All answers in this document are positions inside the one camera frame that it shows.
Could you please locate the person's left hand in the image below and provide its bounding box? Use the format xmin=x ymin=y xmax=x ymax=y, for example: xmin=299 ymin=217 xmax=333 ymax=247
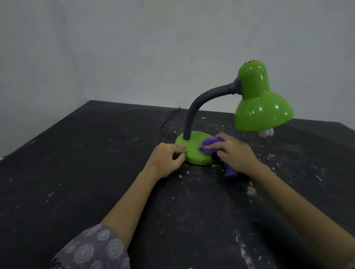
xmin=144 ymin=142 xmax=187 ymax=179

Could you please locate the purple cleaning cloth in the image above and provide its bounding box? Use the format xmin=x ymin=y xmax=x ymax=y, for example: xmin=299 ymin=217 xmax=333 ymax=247
xmin=199 ymin=136 xmax=242 ymax=178

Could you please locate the black power cable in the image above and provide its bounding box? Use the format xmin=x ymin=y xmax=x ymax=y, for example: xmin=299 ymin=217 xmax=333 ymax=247
xmin=160 ymin=107 xmax=181 ymax=139

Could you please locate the grey circle-patterned sleeve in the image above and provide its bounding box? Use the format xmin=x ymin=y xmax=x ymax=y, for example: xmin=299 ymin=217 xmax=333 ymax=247
xmin=51 ymin=224 xmax=131 ymax=269

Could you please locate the person's right forearm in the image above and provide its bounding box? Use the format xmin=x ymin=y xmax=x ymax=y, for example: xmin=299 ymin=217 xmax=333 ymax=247
xmin=249 ymin=163 xmax=355 ymax=269

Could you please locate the person's right hand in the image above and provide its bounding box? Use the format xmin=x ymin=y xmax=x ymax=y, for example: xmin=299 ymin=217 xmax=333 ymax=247
xmin=213 ymin=132 xmax=260 ymax=174

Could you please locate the green desk lamp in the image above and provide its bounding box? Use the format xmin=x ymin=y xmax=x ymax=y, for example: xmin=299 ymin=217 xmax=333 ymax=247
xmin=175 ymin=59 xmax=294 ymax=166

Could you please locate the person's left forearm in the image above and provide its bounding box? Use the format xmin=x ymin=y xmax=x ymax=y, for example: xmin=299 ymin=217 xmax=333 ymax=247
xmin=99 ymin=164 xmax=165 ymax=251

